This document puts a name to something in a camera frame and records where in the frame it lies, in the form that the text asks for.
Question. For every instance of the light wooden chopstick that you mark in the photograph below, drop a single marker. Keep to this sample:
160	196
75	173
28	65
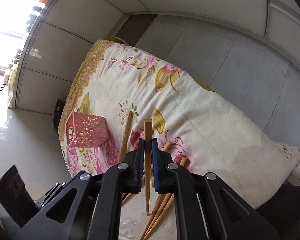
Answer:
147	156

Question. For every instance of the floral cream tablecloth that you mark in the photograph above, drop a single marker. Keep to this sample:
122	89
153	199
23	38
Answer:
116	79

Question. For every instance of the pink perforated utensil holder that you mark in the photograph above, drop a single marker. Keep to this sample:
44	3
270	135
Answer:
85	130

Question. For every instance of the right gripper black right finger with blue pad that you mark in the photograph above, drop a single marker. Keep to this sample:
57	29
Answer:
205	206

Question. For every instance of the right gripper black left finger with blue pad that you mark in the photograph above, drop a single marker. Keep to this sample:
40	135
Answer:
88	207

